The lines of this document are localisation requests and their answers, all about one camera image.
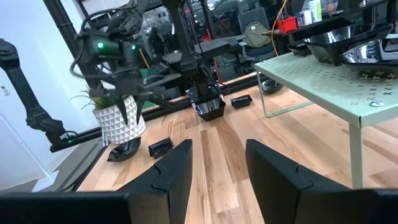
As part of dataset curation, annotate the white box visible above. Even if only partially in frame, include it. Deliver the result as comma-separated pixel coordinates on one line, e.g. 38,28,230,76
295,9,313,27
307,0,323,23

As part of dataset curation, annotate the person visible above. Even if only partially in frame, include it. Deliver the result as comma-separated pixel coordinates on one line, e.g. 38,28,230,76
301,0,341,15

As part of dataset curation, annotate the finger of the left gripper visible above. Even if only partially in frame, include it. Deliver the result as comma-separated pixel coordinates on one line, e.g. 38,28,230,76
88,86,130,126
134,73,183,124

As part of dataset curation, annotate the olive green backpack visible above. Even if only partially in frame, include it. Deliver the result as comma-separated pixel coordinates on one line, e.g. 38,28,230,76
243,21,272,49

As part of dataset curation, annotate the black office desk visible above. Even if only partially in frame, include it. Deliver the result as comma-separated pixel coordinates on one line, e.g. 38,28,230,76
270,0,398,55

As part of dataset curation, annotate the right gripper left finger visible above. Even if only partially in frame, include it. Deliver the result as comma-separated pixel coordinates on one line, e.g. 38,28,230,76
0,139,193,224

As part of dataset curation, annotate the black office chair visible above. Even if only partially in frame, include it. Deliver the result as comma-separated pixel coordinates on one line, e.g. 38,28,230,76
236,7,278,74

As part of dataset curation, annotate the green plant in white pot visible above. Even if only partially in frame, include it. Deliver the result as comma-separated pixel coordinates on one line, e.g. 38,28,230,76
70,87,147,146

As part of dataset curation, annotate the black table frame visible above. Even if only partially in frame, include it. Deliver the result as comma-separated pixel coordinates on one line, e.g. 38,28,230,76
42,0,265,154

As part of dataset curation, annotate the green perforated metal shelf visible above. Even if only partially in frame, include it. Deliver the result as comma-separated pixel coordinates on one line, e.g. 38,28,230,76
254,32,398,190

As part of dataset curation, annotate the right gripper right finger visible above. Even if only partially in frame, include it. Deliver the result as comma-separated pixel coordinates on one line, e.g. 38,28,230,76
245,139,398,224

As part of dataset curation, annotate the red box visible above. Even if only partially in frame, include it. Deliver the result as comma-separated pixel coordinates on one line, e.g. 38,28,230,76
275,16,299,34

